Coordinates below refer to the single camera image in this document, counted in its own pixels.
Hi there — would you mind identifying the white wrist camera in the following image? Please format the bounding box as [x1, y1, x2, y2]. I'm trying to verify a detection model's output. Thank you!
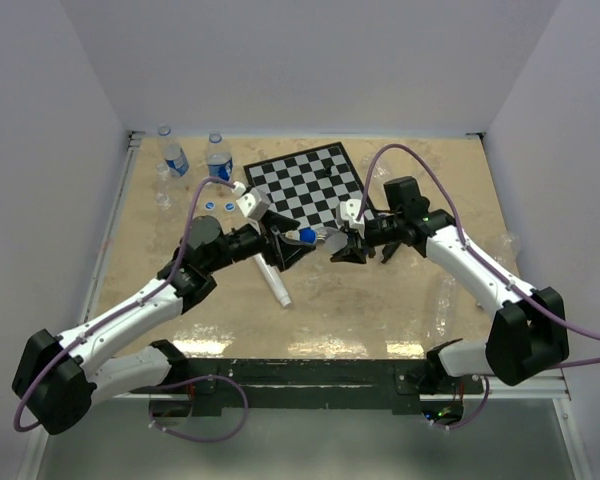
[336, 198, 365, 236]
[236, 188, 271, 222]

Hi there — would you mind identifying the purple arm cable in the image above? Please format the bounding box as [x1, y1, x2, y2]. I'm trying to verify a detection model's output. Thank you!
[355, 144, 600, 369]
[12, 177, 246, 431]

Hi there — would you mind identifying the standing pepsi bottle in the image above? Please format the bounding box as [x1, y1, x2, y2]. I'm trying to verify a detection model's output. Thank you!
[157, 125, 189, 178]
[205, 132, 233, 181]

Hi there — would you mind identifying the white toy microphone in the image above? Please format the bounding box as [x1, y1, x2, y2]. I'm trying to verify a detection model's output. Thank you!
[254, 255, 292, 308]

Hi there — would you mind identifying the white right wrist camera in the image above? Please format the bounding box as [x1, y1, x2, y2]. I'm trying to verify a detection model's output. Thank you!
[336, 198, 365, 236]

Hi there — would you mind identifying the Pepsi labelled bottle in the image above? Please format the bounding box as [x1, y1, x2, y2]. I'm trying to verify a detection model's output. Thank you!
[315, 226, 348, 255]

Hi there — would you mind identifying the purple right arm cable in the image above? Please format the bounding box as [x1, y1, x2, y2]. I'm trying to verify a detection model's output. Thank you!
[355, 144, 600, 369]

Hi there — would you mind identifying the crushed clear bottle far right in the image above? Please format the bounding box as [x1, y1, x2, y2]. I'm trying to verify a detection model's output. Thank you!
[489, 231, 520, 273]

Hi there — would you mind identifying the small clear bottle near wall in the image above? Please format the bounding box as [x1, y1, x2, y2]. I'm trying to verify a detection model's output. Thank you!
[155, 163, 172, 192]

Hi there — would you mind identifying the clear unlabelled plastic bottle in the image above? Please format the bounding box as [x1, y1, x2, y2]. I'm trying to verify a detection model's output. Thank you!
[155, 192, 173, 211]

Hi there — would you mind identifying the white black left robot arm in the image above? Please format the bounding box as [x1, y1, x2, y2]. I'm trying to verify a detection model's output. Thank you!
[12, 212, 317, 435]

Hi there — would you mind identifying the standing Pepsi bottle right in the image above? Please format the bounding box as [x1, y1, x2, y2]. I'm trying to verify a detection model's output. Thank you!
[205, 132, 233, 181]

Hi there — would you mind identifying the standing Pepsi bottle left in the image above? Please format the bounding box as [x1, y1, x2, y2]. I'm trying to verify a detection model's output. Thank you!
[157, 125, 189, 178]

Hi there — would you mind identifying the clear bottle lying front right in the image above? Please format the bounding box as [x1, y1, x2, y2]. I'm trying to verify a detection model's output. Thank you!
[429, 274, 457, 344]

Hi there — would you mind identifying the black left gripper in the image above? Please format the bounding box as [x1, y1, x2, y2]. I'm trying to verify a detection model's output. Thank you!
[205, 209, 315, 274]

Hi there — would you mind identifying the black and silver chessboard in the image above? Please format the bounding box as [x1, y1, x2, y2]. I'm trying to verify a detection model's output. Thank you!
[243, 142, 364, 230]

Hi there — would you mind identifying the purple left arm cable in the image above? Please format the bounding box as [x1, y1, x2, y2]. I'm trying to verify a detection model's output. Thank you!
[12, 177, 246, 431]

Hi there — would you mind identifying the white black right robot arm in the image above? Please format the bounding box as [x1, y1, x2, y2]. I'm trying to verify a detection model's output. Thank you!
[331, 177, 569, 393]

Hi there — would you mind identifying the clear bottle without label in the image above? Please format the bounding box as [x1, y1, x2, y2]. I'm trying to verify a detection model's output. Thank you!
[360, 156, 390, 187]

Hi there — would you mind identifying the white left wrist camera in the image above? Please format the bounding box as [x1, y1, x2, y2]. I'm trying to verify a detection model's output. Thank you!
[236, 188, 271, 222]

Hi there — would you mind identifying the blue cap of Pepsi bottle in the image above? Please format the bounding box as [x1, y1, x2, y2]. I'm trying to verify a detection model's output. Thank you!
[299, 228, 317, 244]

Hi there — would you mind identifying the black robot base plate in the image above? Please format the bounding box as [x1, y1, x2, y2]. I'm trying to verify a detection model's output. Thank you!
[127, 357, 486, 416]

